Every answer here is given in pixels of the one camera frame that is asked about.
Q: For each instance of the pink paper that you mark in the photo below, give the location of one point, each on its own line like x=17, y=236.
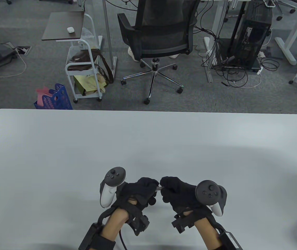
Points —
x=42, y=93

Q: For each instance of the yellow-green paper bag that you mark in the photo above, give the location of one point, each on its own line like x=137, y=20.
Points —
x=85, y=82

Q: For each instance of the person's left forearm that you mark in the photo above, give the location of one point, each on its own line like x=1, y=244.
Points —
x=114, y=224

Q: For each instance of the blue plastic basket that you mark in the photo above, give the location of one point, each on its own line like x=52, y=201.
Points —
x=59, y=100

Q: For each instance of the brown bag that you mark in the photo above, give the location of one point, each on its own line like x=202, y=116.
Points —
x=82, y=57

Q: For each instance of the person's left hand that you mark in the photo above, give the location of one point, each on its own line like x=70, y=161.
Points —
x=138, y=192

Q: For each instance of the black computer tower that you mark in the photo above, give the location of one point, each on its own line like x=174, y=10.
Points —
x=250, y=39

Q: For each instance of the person's right hand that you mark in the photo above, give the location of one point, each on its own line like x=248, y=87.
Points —
x=181, y=194

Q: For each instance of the floor socket box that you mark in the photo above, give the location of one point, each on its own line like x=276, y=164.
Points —
x=23, y=50

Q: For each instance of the white cart with brown top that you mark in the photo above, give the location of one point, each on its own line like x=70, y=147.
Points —
x=62, y=26

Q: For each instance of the white and black controller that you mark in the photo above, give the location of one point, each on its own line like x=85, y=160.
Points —
x=208, y=192
x=106, y=195

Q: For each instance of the black forearm pack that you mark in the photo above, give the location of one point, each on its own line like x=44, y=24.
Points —
x=89, y=235
x=230, y=241

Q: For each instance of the white earbud case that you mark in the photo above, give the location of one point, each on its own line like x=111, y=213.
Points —
x=70, y=30

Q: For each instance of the silver aluminium pole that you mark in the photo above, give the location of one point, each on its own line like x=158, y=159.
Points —
x=108, y=31

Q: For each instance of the clear plastic bag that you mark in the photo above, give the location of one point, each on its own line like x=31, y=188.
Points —
x=87, y=33

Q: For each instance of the black mesh office chair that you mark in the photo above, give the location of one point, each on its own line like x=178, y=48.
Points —
x=161, y=33

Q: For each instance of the white power adapter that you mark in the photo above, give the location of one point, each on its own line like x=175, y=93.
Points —
x=261, y=54

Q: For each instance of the person's right forearm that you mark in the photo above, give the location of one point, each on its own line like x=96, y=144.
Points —
x=207, y=231

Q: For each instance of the grey office chair base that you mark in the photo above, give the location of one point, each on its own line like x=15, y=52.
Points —
x=279, y=18

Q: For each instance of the silver screw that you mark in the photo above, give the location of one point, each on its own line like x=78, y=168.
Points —
x=158, y=188

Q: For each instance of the white desk leg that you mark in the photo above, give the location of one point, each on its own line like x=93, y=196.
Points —
x=219, y=20
x=285, y=48

